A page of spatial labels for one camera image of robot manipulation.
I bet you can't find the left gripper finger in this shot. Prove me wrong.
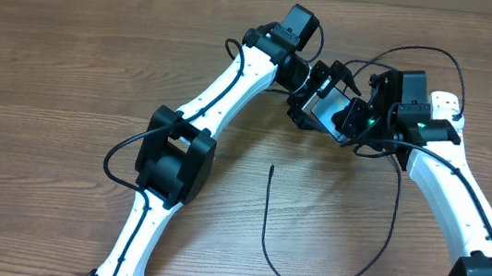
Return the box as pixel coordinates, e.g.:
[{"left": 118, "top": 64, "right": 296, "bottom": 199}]
[
  {"left": 287, "top": 108, "right": 327, "bottom": 133},
  {"left": 339, "top": 67, "right": 362, "bottom": 96}
]

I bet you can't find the blue smartphone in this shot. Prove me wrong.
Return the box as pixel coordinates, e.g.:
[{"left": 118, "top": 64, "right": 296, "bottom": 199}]
[{"left": 310, "top": 88, "right": 351, "bottom": 143}]

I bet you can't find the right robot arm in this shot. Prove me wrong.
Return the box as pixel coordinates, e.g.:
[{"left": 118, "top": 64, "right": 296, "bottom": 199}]
[{"left": 330, "top": 70, "right": 492, "bottom": 276}]

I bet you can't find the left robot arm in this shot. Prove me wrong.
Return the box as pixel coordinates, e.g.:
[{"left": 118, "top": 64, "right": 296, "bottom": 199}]
[{"left": 88, "top": 5, "right": 354, "bottom": 276}]

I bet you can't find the white charger adapter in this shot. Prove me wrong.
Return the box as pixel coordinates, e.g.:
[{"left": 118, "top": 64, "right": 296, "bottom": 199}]
[{"left": 447, "top": 113, "right": 465, "bottom": 133}]

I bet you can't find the white power strip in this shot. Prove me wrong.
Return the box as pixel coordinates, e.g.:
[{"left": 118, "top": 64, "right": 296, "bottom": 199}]
[{"left": 427, "top": 91, "right": 463, "bottom": 139}]

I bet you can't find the black charging cable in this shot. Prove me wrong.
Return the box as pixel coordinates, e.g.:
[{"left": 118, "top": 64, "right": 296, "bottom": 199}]
[{"left": 257, "top": 30, "right": 473, "bottom": 276}]

